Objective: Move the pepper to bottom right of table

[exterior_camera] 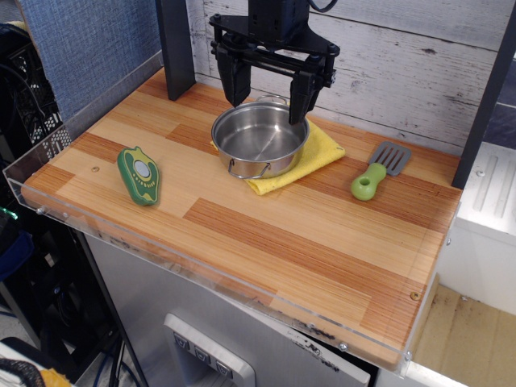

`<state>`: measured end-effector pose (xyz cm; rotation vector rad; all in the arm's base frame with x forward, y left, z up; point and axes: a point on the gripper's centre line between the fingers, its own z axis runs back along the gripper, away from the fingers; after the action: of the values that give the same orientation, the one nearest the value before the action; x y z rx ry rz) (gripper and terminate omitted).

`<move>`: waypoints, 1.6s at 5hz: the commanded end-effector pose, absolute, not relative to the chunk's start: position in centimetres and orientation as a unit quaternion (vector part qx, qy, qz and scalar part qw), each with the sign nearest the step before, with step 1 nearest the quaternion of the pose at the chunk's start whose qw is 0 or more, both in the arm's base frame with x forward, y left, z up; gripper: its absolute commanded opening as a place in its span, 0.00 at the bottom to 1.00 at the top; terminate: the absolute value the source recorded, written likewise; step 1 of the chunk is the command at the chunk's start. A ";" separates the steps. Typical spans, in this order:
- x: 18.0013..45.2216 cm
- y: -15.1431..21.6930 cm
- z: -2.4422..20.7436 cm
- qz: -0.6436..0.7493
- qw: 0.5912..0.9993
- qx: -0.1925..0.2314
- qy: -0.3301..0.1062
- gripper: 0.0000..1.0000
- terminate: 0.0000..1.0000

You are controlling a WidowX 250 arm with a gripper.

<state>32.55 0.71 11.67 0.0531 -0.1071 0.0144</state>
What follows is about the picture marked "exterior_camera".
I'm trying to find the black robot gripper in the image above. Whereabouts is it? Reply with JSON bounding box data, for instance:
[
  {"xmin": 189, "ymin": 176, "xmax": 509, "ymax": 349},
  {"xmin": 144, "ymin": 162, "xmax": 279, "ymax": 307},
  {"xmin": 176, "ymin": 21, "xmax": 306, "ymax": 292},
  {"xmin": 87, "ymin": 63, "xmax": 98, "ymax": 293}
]
[{"xmin": 210, "ymin": 1, "xmax": 339, "ymax": 124}]

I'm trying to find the green toy pepper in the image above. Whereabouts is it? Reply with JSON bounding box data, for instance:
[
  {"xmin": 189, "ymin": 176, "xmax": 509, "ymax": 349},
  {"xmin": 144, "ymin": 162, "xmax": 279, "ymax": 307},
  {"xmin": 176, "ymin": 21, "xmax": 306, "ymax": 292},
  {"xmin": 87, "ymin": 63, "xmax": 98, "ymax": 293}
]
[{"xmin": 117, "ymin": 146, "xmax": 160, "ymax": 206}]

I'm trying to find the stainless steel pot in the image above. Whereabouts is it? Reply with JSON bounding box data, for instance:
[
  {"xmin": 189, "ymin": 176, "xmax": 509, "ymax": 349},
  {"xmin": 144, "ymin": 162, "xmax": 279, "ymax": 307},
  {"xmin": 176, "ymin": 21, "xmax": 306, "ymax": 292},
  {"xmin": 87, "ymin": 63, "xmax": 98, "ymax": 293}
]
[{"xmin": 211, "ymin": 98, "xmax": 310, "ymax": 180}]

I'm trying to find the yellow cloth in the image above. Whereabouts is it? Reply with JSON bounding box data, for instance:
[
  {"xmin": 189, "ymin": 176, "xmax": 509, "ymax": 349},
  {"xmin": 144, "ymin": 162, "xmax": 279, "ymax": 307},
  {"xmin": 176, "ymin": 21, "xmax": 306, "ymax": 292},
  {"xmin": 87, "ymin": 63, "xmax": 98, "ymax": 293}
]
[{"xmin": 210, "ymin": 119, "xmax": 347, "ymax": 197}]

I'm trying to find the clear acrylic table guard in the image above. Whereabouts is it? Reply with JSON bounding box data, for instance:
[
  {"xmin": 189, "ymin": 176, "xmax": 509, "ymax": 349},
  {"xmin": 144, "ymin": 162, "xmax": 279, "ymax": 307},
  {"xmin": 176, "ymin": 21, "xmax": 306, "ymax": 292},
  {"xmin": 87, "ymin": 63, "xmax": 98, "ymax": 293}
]
[{"xmin": 6, "ymin": 71, "xmax": 458, "ymax": 375}]

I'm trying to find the black plastic crate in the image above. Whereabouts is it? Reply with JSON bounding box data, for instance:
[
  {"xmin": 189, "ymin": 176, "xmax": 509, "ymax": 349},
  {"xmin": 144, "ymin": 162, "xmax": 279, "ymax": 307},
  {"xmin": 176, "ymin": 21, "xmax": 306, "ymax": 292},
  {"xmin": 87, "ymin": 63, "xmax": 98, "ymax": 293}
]
[{"xmin": 1, "ymin": 23, "xmax": 62, "ymax": 167}]

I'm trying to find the white ridged box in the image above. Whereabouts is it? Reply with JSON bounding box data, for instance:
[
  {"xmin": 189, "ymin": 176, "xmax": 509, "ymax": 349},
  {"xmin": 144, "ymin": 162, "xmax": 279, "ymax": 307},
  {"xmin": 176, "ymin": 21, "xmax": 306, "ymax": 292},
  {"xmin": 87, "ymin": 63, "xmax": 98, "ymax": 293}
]
[{"xmin": 457, "ymin": 142, "xmax": 515, "ymax": 236}]

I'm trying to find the silver toy appliance panel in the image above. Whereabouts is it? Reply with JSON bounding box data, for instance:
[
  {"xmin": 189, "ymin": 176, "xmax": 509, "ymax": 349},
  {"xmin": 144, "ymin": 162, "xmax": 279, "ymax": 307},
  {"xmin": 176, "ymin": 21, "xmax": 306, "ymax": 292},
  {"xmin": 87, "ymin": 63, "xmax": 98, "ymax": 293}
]
[{"xmin": 164, "ymin": 313, "xmax": 256, "ymax": 386}]

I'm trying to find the dark grey vertical post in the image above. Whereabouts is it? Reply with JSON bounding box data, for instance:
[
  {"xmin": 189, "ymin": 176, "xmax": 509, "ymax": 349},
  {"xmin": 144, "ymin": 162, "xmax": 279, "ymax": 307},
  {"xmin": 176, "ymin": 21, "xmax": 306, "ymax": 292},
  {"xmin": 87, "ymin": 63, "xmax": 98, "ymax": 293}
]
[{"xmin": 156, "ymin": 0, "xmax": 196, "ymax": 101}]

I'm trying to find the green handled grey spatula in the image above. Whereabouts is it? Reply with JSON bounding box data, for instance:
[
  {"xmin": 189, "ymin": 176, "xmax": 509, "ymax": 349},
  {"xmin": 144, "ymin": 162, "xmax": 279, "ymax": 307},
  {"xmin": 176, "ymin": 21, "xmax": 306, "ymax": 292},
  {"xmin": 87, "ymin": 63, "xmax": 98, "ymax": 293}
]
[{"xmin": 351, "ymin": 141, "xmax": 412, "ymax": 202}]

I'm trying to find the dark right frame post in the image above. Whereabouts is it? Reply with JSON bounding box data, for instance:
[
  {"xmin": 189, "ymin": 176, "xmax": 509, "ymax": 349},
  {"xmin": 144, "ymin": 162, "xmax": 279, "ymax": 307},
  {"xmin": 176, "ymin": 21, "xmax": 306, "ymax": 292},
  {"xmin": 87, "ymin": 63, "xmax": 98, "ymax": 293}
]
[{"xmin": 451, "ymin": 5, "xmax": 515, "ymax": 189}]

